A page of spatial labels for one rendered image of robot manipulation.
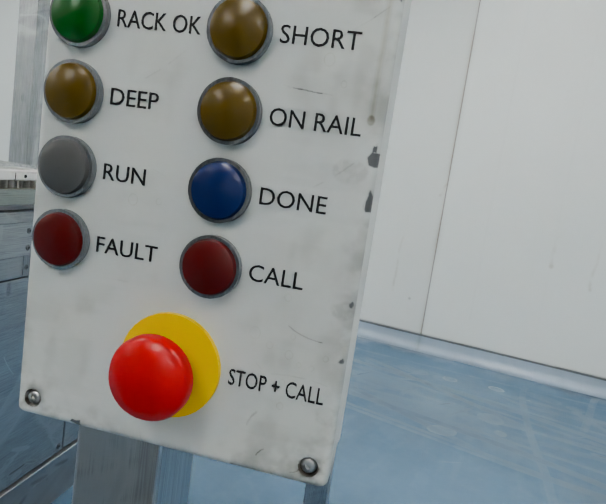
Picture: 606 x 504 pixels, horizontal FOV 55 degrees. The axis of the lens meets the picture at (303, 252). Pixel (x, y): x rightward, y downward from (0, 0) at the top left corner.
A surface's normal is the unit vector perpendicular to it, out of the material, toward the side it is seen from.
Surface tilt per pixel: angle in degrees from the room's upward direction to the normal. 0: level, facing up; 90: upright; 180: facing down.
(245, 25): 90
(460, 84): 90
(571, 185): 90
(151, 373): 86
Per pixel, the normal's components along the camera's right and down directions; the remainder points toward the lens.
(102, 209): -0.22, 0.11
